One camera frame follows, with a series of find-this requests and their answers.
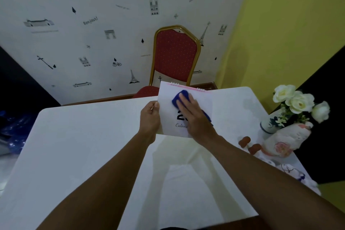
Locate person's left hand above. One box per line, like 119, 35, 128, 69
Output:
138, 101, 161, 144

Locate person's right hand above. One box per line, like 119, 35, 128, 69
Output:
176, 93, 218, 145

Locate blue cleaning cloth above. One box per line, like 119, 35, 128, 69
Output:
172, 90, 212, 123

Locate white desk calendar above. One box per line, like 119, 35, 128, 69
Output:
157, 81, 215, 139

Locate person's left forearm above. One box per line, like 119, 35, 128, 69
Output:
36, 131, 157, 230

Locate person's right forearm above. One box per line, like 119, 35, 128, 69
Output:
198, 134, 345, 230

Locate white ceramic vase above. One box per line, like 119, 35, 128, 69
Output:
260, 111, 286, 140

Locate white artificial flowers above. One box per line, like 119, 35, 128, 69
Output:
272, 84, 331, 128

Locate white patterned cloth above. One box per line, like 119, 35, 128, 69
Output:
265, 157, 322, 196

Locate blue plastic bag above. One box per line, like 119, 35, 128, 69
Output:
0, 111, 37, 155

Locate red chair with gold frame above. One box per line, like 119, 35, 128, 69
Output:
133, 25, 202, 99

